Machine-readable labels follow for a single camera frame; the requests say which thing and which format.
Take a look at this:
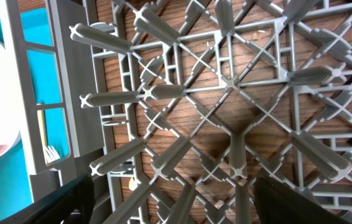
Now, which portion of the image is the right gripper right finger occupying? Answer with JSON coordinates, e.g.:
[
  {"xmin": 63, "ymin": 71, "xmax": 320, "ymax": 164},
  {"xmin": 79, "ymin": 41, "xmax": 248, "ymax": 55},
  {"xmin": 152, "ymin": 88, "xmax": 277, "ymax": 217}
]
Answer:
[{"xmin": 254, "ymin": 176, "xmax": 348, "ymax": 224}]

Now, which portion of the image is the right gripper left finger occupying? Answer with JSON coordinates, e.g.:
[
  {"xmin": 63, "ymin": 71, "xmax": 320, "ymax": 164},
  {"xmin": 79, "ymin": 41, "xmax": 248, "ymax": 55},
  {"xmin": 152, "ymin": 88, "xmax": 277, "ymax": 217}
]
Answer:
[{"xmin": 0, "ymin": 175, "xmax": 96, "ymax": 224}]

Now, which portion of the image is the white plastic fork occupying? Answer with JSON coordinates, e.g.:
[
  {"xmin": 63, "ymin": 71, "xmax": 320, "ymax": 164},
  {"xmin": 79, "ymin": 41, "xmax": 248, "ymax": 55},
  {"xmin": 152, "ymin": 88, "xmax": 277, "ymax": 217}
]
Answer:
[{"xmin": 43, "ymin": 146, "xmax": 60, "ymax": 164}]

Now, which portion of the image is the teal plastic tray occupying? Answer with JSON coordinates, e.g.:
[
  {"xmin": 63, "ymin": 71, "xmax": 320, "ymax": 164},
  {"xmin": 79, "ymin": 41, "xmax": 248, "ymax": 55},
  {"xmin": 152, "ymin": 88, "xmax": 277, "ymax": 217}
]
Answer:
[{"xmin": 0, "ymin": 8, "xmax": 68, "ymax": 220}]

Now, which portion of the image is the wooden chopstick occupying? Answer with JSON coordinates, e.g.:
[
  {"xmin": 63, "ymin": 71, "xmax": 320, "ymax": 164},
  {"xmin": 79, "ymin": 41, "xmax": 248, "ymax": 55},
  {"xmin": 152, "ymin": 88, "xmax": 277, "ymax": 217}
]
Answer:
[{"xmin": 37, "ymin": 110, "xmax": 48, "ymax": 164}]

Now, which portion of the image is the grey dish rack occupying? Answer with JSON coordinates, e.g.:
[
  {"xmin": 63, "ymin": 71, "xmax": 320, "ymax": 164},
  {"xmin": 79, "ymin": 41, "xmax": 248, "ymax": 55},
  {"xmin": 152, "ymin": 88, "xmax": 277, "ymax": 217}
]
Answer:
[{"xmin": 0, "ymin": 1, "xmax": 352, "ymax": 223}]

